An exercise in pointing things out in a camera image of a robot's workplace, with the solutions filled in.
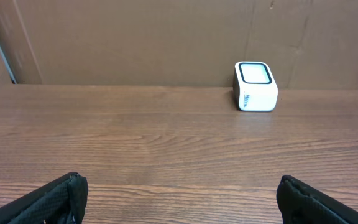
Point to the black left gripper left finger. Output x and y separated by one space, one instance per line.
61 201

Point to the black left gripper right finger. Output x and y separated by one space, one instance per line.
299 203

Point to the white barcode scanner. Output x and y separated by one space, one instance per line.
254 87

